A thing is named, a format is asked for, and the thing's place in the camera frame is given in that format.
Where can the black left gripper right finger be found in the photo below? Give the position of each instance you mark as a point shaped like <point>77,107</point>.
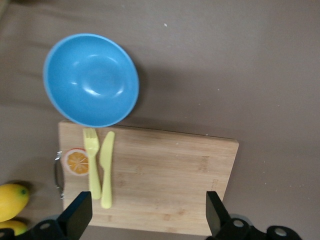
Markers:
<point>217,220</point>

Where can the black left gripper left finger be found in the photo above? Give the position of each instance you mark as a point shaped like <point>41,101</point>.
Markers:
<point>75,217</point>

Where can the fake orange slice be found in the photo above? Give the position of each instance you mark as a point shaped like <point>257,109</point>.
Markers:
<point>76,162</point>

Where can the yellow plastic knife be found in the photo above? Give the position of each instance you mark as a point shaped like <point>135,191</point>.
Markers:
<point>107,170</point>

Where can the yellow plastic fork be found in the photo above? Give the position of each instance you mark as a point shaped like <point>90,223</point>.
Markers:
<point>93,162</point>

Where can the yellow lemon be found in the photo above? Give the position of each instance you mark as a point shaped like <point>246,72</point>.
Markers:
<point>12,226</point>
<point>11,201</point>

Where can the wooden cutting board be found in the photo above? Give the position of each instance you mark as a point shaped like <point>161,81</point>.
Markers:
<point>162,175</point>

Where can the blue bowl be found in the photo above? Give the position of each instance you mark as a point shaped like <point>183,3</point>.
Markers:
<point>91,80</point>

